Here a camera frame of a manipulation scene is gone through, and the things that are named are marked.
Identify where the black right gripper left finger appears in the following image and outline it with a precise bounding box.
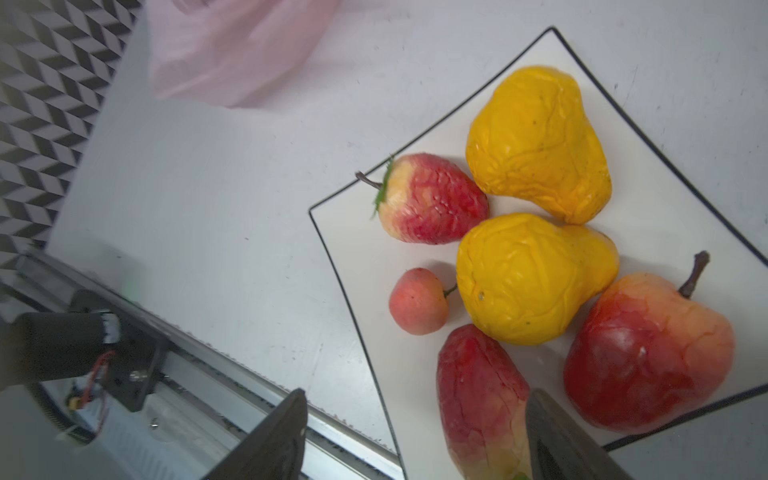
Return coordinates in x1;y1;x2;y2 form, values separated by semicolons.
204;389;308;480

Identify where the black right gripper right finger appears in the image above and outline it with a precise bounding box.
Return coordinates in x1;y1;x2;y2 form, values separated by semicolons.
525;389;631;480

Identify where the small fake strawberry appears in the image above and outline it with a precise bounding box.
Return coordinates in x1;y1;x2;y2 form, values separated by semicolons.
436;324;533;479

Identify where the red yellow fake pear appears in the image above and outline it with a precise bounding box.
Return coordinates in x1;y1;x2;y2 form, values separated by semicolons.
563;251;735;435

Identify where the yellow fake citrus fruit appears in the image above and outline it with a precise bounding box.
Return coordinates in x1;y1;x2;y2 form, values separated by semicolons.
456;213;620;346

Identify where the small pink fake peach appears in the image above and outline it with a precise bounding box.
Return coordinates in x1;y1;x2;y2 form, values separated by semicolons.
388;268;457;336

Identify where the red fake strawberry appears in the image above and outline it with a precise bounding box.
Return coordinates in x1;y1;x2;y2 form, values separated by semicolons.
355;153;490;245

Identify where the yellow fake lemon with stem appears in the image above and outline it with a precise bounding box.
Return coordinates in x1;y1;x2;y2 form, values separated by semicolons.
465;66;612;225

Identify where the pink translucent plastic bag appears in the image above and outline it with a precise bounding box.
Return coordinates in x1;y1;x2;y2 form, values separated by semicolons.
145;0;340;107

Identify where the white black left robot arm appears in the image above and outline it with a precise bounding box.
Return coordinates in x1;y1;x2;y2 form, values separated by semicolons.
1;290;169;412

